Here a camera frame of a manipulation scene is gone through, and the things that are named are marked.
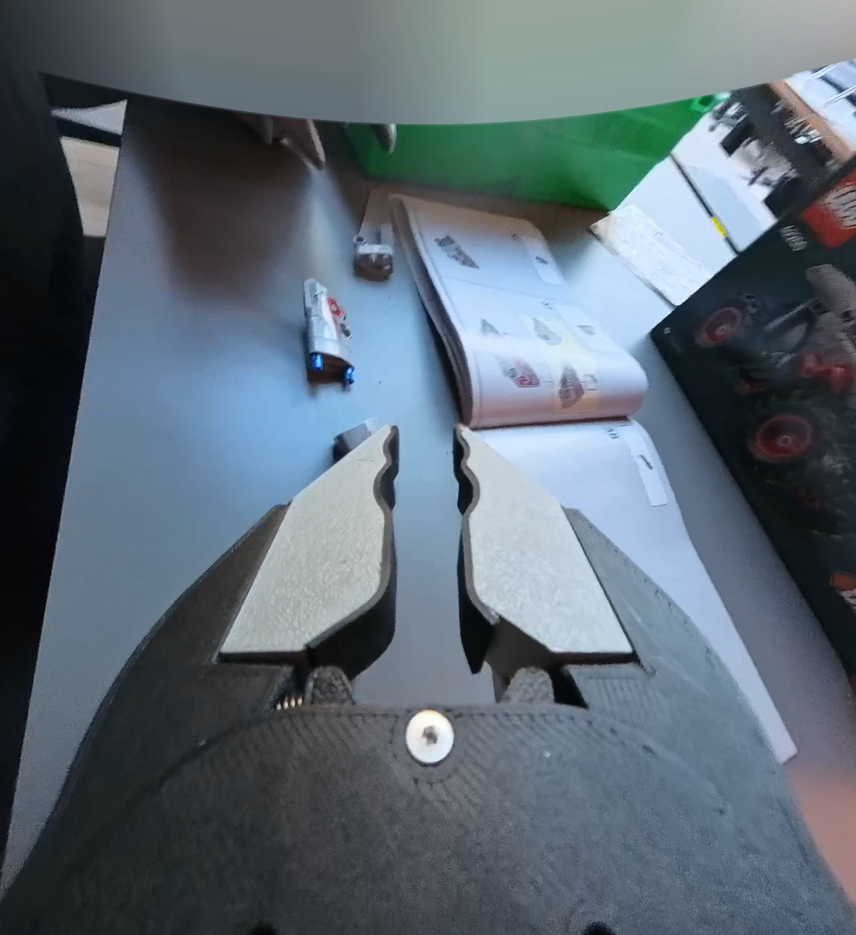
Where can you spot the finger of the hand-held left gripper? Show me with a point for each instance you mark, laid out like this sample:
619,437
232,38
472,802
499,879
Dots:
296,142

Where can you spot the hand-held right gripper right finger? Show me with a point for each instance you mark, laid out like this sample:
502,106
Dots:
530,570

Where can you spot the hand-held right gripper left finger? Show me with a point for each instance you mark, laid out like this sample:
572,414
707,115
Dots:
318,562

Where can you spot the dark grey lego piece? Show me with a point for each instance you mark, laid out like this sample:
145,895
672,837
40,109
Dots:
351,440

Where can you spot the light grey lego piece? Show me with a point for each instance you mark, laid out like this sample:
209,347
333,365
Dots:
374,256

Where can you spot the grey stickered lego sub-assembly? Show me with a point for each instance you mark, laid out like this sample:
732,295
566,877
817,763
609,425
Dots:
325,332

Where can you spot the open lego instruction booklet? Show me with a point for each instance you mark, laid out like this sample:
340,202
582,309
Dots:
515,314

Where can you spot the black lego set box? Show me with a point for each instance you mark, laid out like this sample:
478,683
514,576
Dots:
786,409

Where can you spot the green plastic bin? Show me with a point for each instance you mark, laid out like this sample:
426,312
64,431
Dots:
545,157

